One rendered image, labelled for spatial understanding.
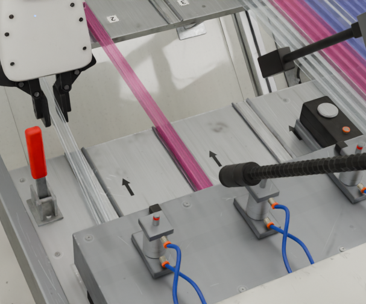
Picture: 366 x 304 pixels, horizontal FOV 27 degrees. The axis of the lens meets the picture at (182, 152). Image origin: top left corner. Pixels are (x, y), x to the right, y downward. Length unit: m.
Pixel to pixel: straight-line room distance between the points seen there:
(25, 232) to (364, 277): 0.34
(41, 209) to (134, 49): 1.20
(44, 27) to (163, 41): 1.15
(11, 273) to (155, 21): 0.45
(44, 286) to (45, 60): 0.26
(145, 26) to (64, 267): 0.42
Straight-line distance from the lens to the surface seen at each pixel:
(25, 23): 0.84
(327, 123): 0.88
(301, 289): 0.68
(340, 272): 0.69
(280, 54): 0.72
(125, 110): 1.92
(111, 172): 0.85
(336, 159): 0.45
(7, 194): 0.82
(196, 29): 2.01
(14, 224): 0.80
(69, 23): 0.85
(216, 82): 2.01
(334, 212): 0.76
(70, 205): 0.82
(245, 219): 0.74
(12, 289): 1.22
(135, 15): 1.08
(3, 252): 1.22
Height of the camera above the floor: 1.82
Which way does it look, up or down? 69 degrees down
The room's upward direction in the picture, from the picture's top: 78 degrees clockwise
